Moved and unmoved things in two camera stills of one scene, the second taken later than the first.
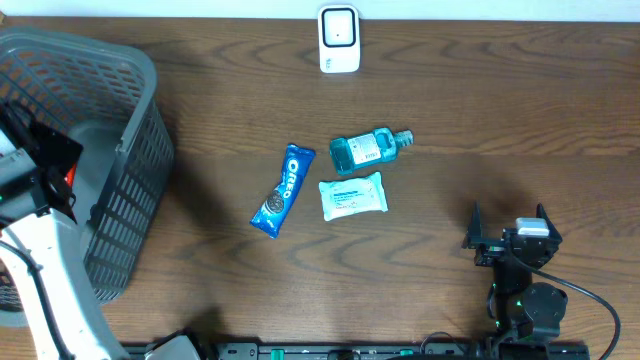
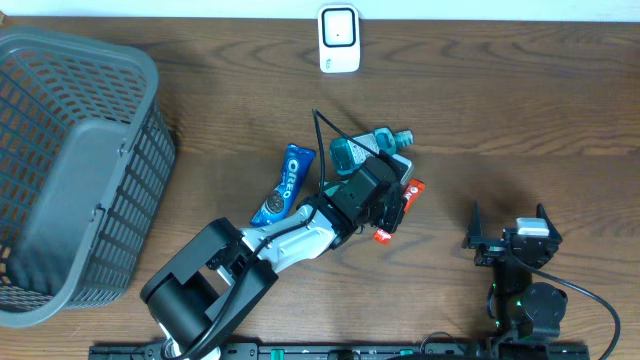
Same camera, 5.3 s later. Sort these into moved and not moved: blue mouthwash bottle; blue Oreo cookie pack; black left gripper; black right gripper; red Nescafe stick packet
Moved: red Nescafe stick packet; black left gripper
Not moved: blue Oreo cookie pack; black right gripper; blue mouthwash bottle
